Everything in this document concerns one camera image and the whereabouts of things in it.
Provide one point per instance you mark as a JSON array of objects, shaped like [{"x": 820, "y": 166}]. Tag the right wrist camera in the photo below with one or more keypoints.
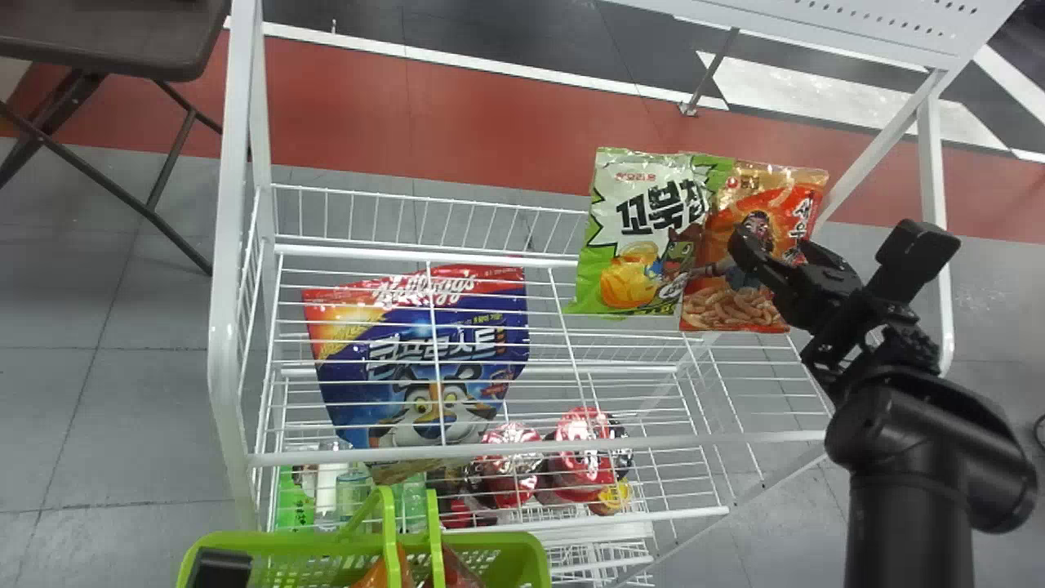
[{"x": 914, "y": 253}]

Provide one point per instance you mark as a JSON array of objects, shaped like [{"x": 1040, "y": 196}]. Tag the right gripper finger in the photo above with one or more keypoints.
[
  {"x": 759, "y": 278},
  {"x": 763, "y": 245}
]

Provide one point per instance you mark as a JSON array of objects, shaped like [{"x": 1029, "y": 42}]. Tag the dark side table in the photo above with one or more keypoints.
[{"x": 122, "y": 37}]

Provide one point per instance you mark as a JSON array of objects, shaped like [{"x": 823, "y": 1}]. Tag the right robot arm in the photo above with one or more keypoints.
[{"x": 922, "y": 474}]

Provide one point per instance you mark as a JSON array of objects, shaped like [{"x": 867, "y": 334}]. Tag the green basket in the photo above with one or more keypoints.
[{"x": 498, "y": 559}]

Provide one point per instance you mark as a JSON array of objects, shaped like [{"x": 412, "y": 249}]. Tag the green bottle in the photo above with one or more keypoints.
[{"x": 294, "y": 502}]

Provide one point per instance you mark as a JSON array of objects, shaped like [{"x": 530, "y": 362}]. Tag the red noodle cup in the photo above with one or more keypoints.
[
  {"x": 581, "y": 465},
  {"x": 508, "y": 469}
]

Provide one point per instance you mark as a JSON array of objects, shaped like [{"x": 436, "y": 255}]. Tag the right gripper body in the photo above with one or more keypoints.
[{"x": 820, "y": 290}]

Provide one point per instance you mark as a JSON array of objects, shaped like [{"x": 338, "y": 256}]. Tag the green snack packet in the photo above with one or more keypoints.
[{"x": 633, "y": 212}]

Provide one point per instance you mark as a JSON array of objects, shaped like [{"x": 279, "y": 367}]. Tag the orange snack packet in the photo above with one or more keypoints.
[
  {"x": 382, "y": 572},
  {"x": 788, "y": 204}
]

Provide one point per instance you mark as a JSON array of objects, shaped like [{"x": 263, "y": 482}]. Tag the white bottle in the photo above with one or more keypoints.
[{"x": 330, "y": 490}]

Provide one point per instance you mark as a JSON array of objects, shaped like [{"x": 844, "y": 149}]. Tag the blue cereal bag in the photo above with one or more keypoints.
[{"x": 424, "y": 351}]

